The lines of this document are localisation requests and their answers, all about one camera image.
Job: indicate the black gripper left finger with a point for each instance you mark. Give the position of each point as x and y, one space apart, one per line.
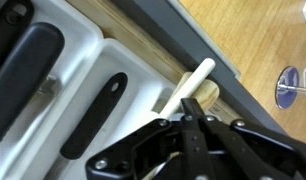
136 146

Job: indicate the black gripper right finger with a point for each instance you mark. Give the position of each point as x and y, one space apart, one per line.
269 153

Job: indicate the pale wooden spoon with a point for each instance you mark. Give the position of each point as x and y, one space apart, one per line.
183 81

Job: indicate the white plastic drawer organizer tray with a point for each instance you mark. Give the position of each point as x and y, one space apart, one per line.
133 66

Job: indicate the grey front wooden drawer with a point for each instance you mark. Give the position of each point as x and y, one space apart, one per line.
179 30

